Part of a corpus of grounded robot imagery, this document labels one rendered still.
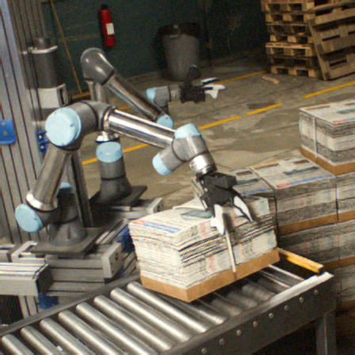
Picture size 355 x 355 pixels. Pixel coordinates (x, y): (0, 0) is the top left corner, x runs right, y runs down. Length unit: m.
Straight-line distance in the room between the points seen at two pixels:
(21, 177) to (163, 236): 1.00
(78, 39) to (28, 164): 6.99
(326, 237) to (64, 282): 1.19
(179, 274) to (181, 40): 7.95
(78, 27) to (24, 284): 7.32
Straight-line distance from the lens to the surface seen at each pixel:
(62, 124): 2.37
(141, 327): 2.14
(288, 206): 3.09
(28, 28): 2.90
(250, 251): 2.26
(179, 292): 2.16
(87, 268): 2.77
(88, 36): 9.92
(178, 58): 10.01
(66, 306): 2.35
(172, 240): 2.09
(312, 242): 3.19
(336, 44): 9.32
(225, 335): 2.06
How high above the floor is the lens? 1.87
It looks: 21 degrees down
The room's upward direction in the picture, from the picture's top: 6 degrees counter-clockwise
